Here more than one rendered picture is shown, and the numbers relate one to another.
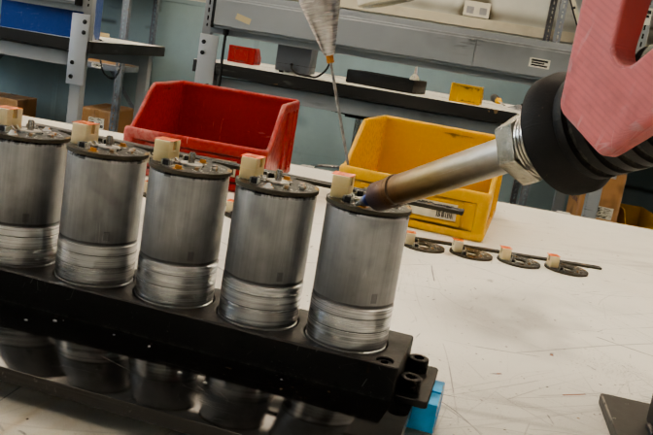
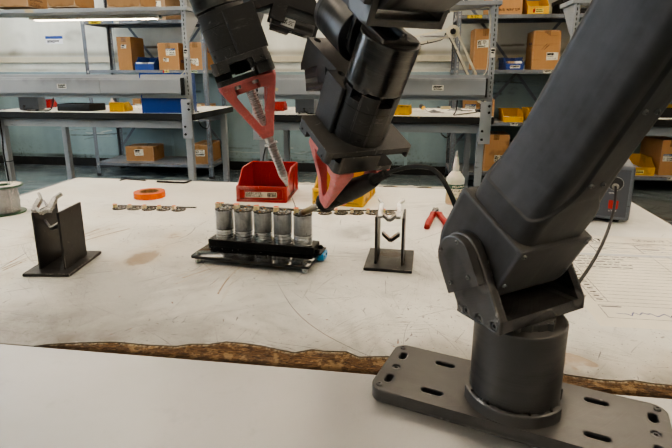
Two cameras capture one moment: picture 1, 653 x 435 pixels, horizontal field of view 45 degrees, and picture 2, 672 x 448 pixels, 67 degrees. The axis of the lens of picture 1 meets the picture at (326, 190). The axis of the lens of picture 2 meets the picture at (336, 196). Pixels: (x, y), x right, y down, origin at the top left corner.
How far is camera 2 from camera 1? 0.44 m
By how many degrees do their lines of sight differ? 4
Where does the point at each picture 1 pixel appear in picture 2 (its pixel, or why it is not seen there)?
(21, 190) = (225, 221)
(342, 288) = (299, 233)
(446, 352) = (335, 244)
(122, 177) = (247, 215)
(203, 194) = (266, 217)
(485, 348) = (346, 241)
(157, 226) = (257, 225)
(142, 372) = (259, 256)
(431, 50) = not seen: hidden behind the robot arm
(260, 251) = (280, 227)
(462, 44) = not seen: hidden behind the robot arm
